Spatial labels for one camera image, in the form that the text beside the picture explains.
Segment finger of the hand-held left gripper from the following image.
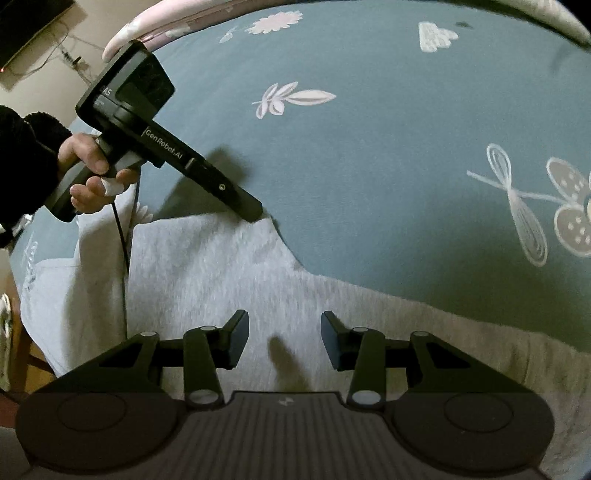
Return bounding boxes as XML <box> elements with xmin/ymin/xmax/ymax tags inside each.
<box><xmin>186</xmin><ymin>155</ymin><xmax>265</xmax><ymax>223</ymax></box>

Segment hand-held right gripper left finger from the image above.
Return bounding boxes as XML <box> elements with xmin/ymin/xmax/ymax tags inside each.
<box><xmin>41</xmin><ymin>309</ymin><xmax>250</xmax><ymax>410</ymax></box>

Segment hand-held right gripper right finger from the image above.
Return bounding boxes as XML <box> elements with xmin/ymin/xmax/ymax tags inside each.
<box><xmin>321</xmin><ymin>310</ymin><xmax>533</xmax><ymax>409</ymax></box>

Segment grey sweatpants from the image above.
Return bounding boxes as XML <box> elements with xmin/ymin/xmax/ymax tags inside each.
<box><xmin>23</xmin><ymin>215</ymin><xmax>591</xmax><ymax>480</ymax></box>

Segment person's left forearm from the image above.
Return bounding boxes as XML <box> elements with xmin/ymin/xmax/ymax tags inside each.
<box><xmin>0</xmin><ymin>105</ymin><xmax>75</xmax><ymax>250</ymax></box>

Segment person's left hand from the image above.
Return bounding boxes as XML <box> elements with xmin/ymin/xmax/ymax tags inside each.
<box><xmin>58</xmin><ymin>133</ymin><xmax>140</xmax><ymax>216</ymax></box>

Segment pink floral folded quilt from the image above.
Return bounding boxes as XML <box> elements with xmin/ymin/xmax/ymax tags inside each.
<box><xmin>102</xmin><ymin>0</ymin><xmax>591</xmax><ymax>62</ymax></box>

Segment power strip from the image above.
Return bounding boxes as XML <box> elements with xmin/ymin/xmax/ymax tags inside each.
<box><xmin>60</xmin><ymin>51</ymin><xmax>91</xmax><ymax>75</ymax></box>

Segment bed with teal floral sheet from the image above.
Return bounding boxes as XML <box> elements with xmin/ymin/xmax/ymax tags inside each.
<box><xmin>9</xmin><ymin>0</ymin><xmax>591</xmax><ymax>354</ymax></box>

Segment black wall cable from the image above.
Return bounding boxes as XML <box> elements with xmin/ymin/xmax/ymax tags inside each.
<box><xmin>9</xmin><ymin>25</ymin><xmax>100</xmax><ymax>86</ymax></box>

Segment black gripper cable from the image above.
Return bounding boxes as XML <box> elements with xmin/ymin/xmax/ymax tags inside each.
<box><xmin>111</xmin><ymin>196</ymin><xmax>133</xmax><ymax>274</ymax></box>

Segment black wall television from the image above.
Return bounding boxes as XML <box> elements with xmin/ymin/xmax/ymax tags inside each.
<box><xmin>0</xmin><ymin>0</ymin><xmax>76</xmax><ymax>71</ymax></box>

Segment wooden bed frame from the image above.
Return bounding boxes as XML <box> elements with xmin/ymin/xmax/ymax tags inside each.
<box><xmin>8</xmin><ymin>339</ymin><xmax>62</xmax><ymax>394</ymax></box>

